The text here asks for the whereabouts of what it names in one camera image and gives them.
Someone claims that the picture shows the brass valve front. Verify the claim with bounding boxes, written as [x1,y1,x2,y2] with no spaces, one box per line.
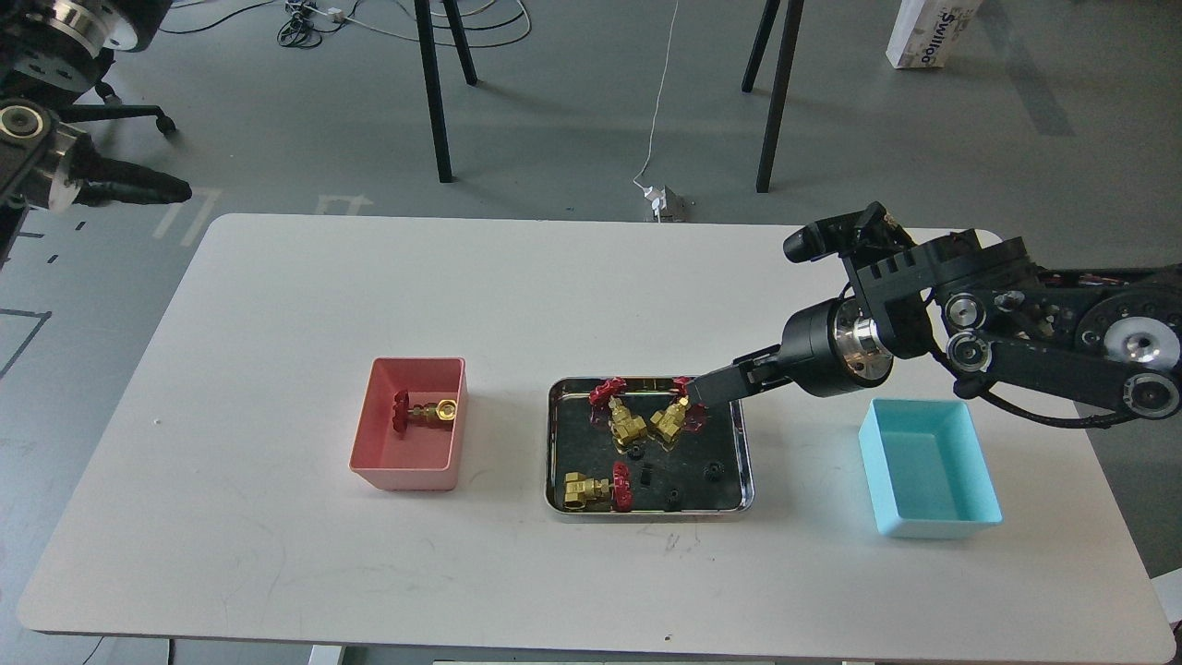
[560,459,634,513]

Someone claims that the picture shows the cable bundle on floor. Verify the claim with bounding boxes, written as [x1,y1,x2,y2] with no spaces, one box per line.
[165,0,534,48]

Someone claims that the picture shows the black table leg left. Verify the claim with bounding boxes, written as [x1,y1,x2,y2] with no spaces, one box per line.
[413,1,478,184]

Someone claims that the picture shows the pink plastic box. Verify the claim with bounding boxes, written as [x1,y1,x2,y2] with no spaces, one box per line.
[350,357,467,490]

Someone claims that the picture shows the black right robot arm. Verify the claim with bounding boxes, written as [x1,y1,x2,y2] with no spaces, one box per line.
[686,202,1181,429]

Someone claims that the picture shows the white cardboard box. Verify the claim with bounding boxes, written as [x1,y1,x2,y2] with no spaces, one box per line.
[887,1,983,70]

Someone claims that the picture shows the black table leg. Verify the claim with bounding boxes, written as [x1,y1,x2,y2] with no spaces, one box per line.
[413,1,478,184]
[742,1,805,194]

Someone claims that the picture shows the light blue plastic box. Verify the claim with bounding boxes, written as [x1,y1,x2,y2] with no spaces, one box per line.
[860,397,1004,539]

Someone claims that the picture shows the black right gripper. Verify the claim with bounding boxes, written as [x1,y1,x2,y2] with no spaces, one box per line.
[686,345,803,405]

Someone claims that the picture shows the white cable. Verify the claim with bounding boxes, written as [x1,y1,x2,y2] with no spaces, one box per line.
[634,0,681,195]

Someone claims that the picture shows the metal tray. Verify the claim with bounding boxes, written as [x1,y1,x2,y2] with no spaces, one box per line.
[545,376,754,519]

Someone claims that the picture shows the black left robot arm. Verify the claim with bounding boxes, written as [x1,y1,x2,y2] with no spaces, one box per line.
[1,1,193,254]

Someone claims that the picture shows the black table leg right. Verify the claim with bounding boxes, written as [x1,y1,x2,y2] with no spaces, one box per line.
[742,1,805,194]

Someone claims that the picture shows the floor power socket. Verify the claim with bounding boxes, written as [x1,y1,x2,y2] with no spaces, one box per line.
[642,187,688,224]

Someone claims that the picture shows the black office chair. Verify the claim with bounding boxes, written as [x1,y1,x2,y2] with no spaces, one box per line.
[56,82,177,136]

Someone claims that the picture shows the brass valve red handle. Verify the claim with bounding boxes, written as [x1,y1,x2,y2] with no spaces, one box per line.
[390,389,459,435]

